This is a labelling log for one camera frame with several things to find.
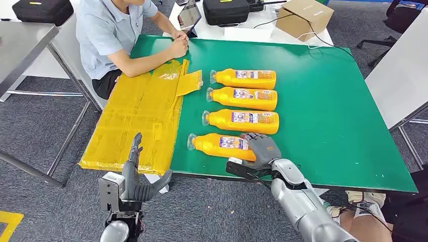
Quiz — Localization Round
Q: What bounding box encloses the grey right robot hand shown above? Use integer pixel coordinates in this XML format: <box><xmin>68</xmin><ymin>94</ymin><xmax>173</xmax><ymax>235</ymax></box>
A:
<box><xmin>240</xmin><ymin>132</ymin><xmax>282</xmax><ymax>168</ymax></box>

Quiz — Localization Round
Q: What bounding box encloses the black carrying case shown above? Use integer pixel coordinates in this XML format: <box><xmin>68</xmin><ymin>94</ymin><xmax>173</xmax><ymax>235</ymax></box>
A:
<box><xmin>12</xmin><ymin>0</ymin><xmax>75</xmax><ymax>27</ymax></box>
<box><xmin>202</xmin><ymin>0</ymin><xmax>251</xmax><ymax>27</ymax></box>

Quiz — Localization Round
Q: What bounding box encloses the person's right hand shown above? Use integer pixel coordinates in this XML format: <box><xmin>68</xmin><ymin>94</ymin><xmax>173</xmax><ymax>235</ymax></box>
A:
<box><xmin>168</xmin><ymin>35</ymin><xmax>190</xmax><ymax>59</ymax></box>

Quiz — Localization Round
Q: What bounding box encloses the yellow floor marking tape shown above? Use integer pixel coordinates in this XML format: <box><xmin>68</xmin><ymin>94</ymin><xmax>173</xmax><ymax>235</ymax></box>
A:
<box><xmin>0</xmin><ymin>211</ymin><xmax>24</xmax><ymax>242</ymax></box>

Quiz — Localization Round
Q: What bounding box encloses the orange detergent bottle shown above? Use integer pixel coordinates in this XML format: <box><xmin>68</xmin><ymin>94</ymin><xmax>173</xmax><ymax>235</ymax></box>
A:
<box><xmin>201</xmin><ymin>108</ymin><xmax>280</xmax><ymax>135</ymax></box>
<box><xmin>205</xmin><ymin>86</ymin><xmax>278</xmax><ymax>111</ymax></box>
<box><xmin>187</xmin><ymin>133</ymin><xmax>257</xmax><ymax>162</ymax></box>
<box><xmin>209</xmin><ymin>68</ymin><xmax>277</xmax><ymax>90</ymax></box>

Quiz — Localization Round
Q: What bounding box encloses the black tablet on stand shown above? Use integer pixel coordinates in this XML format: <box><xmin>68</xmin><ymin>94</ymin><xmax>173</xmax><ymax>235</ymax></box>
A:
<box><xmin>177</xmin><ymin>0</ymin><xmax>202</xmax><ymax>38</ymax></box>

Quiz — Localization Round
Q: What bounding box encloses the pale grey table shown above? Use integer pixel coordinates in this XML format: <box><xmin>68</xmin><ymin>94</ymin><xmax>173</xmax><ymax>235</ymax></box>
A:
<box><xmin>364</xmin><ymin>7</ymin><xmax>428</xmax><ymax>171</ymax></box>

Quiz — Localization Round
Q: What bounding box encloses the black office chair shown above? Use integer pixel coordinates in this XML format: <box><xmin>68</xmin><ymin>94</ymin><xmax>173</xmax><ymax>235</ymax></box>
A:
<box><xmin>356</xmin><ymin>0</ymin><xmax>428</xmax><ymax>68</ymax></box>

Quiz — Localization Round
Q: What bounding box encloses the person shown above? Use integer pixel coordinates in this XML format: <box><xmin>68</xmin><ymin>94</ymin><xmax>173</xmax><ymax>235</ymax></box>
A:
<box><xmin>326</xmin><ymin>163</ymin><xmax>428</xmax><ymax>242</ymax></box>
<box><xmin>75</xmin><ymin>0</ymin><xmax>190</xmax><ymax>100</ymax></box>

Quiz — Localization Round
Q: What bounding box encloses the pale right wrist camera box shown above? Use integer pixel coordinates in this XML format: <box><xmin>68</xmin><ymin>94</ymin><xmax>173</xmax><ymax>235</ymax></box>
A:
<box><xmin>226</xmin><ymin>157</ymin><xmax>273</xmax><ymax>183</ymax></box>

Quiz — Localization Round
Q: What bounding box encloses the yellow taped cardboard sheet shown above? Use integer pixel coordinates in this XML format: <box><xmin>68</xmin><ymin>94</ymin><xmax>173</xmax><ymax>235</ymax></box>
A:
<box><xmin>78</xmin><ymin>59</ymin><xmax>203</xmax><ymax>176</ymax></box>

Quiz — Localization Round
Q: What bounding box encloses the green table mat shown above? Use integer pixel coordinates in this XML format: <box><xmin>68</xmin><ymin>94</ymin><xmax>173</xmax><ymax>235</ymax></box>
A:
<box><xmin>129</xmin><ymin>34</ymin><xmax>418</xmax><ymax>194</ymax></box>

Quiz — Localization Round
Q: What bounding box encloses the black cable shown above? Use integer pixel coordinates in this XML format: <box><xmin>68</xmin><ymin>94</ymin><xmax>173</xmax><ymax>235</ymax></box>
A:
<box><xmin>253</xmin><ymin>13</ymin><xmax>355</xmax><ymax>59</ymax></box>

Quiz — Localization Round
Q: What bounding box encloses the white cable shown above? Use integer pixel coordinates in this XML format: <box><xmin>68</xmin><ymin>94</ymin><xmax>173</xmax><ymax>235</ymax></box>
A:
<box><xmin>297</xmin><ymin>31</ymin><xmax>322</xmax><ymax>50</ymax></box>

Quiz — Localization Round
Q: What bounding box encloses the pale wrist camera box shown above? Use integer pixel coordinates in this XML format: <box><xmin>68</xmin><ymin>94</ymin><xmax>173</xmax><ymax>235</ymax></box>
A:
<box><xmin>226</xmin><ymin>157</ymin><xmax>273</xmax><ymax>183</ymax></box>
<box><xmin>98</xmin><ymin>172</ymin><xmax>125</xmax><ymax>212</ymax></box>

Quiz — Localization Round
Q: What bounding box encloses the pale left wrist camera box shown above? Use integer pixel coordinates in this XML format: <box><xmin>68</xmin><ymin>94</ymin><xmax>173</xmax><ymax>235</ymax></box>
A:
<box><xmin>98</xmin><ymin>172</ymin><xmax>125</xmax><ymax>212</ymax></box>

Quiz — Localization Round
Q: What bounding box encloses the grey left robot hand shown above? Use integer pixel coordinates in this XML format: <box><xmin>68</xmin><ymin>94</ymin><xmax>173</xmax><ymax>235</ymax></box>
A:
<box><xmin>120</xmin><ymin>132</ymin><xmax>174</xmax><ymax>203</ymax></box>

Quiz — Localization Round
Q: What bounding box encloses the brown cardboard box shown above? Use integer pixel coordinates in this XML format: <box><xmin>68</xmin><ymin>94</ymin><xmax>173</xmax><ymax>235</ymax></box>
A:
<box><xmin>275</xmin><ymin>0</ymin><xmax>335</xmax><ymax>42</ymax></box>

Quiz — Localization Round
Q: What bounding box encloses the steel table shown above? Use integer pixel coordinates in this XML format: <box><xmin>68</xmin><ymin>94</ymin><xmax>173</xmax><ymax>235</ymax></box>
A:
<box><xmin>0</xmin><ymin>20</ymin><xmax>102</xmax><ymax>188</ymax></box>

